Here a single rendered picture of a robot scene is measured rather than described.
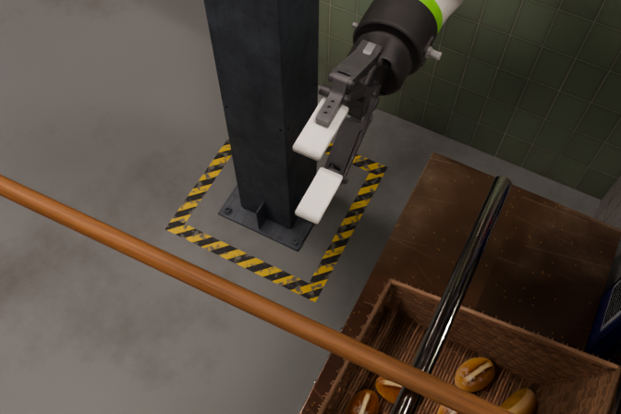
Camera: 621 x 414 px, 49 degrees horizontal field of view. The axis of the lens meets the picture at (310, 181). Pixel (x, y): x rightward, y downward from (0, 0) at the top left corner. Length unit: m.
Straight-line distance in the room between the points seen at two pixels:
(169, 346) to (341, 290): 0.58
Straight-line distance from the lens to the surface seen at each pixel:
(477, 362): 1.57
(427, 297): 1.48
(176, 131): 2.63
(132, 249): 1.04
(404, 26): 0.82
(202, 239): 2.38
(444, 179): 1.82
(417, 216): 1.75
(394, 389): 1.52
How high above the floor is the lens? 2.11
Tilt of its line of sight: 59 degrees down
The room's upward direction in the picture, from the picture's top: straight up
